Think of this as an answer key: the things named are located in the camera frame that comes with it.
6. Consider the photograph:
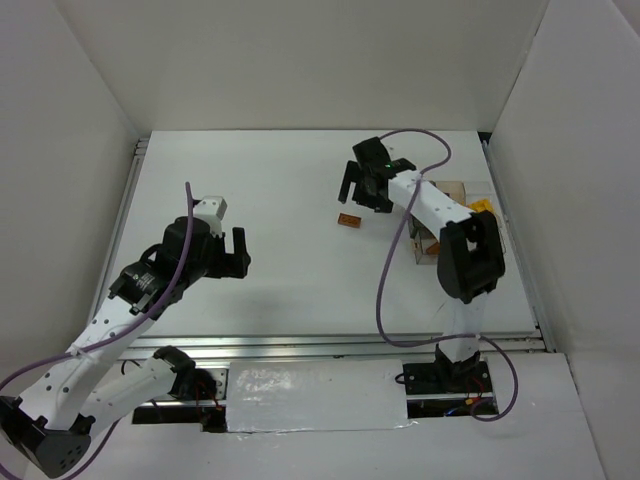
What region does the brown lego brick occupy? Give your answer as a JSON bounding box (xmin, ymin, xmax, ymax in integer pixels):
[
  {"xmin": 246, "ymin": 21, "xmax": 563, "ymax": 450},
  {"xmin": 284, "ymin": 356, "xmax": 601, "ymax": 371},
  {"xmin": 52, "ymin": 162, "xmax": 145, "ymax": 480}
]
[{"xmin": 337, "ymin": 213, "xmax": 362, "ymax": 228}]

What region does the brown lego plate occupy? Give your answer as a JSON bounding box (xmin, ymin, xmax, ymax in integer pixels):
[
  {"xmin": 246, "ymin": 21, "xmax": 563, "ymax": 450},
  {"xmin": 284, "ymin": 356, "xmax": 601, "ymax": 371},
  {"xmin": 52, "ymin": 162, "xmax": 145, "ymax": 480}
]
[{"xmin": 427, "ymin": 242, "xmax": 440, "ymax": 255}]

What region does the yellow rectangular lego brick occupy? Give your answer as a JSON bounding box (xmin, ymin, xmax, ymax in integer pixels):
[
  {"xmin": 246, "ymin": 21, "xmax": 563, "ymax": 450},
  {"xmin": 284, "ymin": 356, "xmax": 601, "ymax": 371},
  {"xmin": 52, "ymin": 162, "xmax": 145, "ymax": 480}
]
[{"xmin": 468, "ymin": 198, "xmax": 495, "ymax": 214}]

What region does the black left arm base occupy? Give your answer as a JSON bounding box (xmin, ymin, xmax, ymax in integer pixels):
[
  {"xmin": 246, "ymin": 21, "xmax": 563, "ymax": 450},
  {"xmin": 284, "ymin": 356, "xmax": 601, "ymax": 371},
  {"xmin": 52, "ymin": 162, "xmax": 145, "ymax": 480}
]
[{"xmin": 152, "ymin": 346, "xmax": 227, "ymax": 401}]

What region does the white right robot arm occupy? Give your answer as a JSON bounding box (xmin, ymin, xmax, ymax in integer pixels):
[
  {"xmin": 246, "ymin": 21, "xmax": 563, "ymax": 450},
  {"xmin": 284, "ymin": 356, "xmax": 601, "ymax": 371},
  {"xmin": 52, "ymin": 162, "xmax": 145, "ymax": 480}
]
[{"xmin": 338, "ymin": 132, "xmax": 506, "ymax": 375}]

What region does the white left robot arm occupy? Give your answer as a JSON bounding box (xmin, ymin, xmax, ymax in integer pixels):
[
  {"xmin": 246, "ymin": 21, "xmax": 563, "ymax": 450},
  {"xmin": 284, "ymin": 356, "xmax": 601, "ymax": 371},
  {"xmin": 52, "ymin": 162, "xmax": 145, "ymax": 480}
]
[{"xmin": 1, "ymin": 217, "xmax": 251, "ymax": 479}]

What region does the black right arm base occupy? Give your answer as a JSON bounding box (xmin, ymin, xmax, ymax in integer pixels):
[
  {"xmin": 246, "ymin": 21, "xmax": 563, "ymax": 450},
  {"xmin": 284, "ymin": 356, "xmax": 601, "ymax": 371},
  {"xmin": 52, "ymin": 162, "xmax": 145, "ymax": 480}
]
[{"xmin": 394, "ymin": 349, "xmax": 492, "ymax": 395}]

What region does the clear transparent bin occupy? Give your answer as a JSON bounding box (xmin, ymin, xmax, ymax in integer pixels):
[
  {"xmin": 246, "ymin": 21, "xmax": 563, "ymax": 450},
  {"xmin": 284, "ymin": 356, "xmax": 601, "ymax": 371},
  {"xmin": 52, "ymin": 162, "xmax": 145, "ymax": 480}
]
[{"xmin": 407, "ymin": 180, "xmax": 506, "ymax": 265}]

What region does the white foil board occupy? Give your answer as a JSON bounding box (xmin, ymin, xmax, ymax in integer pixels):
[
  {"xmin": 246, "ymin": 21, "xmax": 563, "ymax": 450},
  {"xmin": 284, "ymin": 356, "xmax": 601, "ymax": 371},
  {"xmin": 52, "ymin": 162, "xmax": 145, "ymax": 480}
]
[{"xmin": 226, "ymin": 359, "xmax": 410, "ymax": 433}]

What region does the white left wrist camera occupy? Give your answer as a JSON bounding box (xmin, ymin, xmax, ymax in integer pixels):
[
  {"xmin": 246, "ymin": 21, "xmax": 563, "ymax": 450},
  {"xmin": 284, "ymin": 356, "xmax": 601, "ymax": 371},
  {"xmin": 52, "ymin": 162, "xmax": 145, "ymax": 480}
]
[{"xmin": 193, "ymin": 196, "xmax": 227, "ymax": 238}]

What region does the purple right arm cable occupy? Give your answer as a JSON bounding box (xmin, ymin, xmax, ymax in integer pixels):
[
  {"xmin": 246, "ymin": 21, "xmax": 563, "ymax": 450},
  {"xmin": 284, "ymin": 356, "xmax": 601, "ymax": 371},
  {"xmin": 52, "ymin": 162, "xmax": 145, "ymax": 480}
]
[{"xmin": 374, "ymin": 129, "xmax": 520, "ymax": 425}]

